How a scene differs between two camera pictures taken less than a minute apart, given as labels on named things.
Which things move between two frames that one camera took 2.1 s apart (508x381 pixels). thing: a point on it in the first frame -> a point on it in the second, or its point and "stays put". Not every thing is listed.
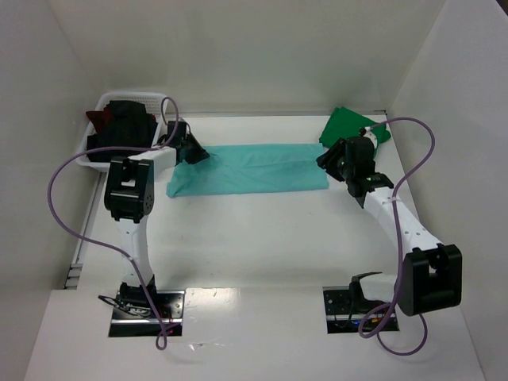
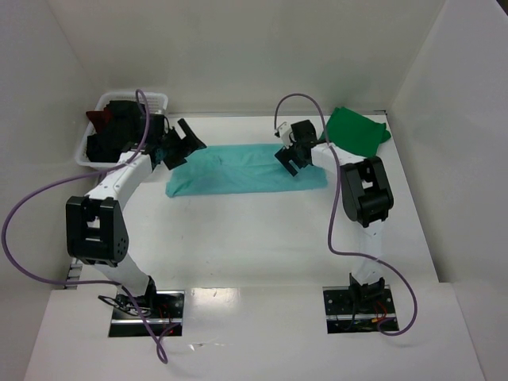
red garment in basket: [98, 118] stays put
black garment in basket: [132, 125] stays put
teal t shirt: [250, 168] stays put
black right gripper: [333, 159] -> [294, 155]
